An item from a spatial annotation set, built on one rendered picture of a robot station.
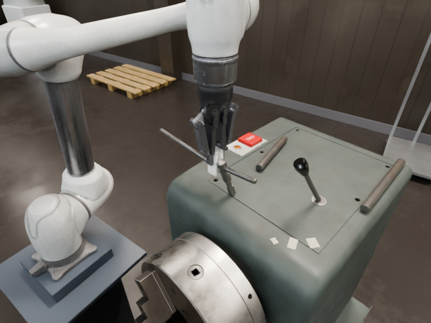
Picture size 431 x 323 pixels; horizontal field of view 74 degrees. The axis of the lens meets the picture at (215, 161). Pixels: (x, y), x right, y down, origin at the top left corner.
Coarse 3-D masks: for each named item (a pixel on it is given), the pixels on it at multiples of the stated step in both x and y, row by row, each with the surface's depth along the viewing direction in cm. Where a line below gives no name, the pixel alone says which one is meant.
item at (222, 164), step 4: (220, 160) 69; (224, 160) 68; (220, 164) 68; (224, 164) 68; (220, 168) 68; (224, 168) 68; (224, 172) 69; (224, 176) 70; (228, 176) 70; (224, 180) 71; (228, 180) 71; (228, 184) 72; (228, 188) 73; (232, 188) 73; (228, 192) 75; (232, 192) 74
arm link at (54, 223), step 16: (32, 208) 97; (48, 208) 97; (64, 208) 101; (80, 208) 108; (32, 224) 96; (48, 224) 96; (64, 224) 100; (80, 224) 108; (32, 240) 99; (48, 240) 98; (64, 240) 102; (80, 240) 111; (48, 256) 103; (64, 256) 105
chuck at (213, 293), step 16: (176, 240) 70; (176, 256) 63; (192, 256) 62; (160, 272) 61; (176, 272) 59; (208, 272) 59; (176, 288) 58; (192, 288) 56; (208, 288) 57; (224, 288) 58; (176, 304) 62; (192, 304) 55; (208, 304) 55; (224, 304) 56; (240, 304) 58; (192, 320) 59; (208, 320) 54; (224, 320) 55; (240, 320) 57
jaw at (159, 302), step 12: (144, 276) 63; (156, 276) 64; (144, 288) 62; (156, 288) 63; (144, 300) 62; (156, 300) 63; (168, 300) 64; (144, 312) 61; (156, 312) 62; (168, 312) 63
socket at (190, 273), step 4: (192, 268) 60; (196, 268) 60; (200, 268) 60; (188, 272) 59; (192, 272) 60; (196, 272) 61; (200, 272) 59; (192, 276) 58; (196, 276) 58; (200, 276) 58
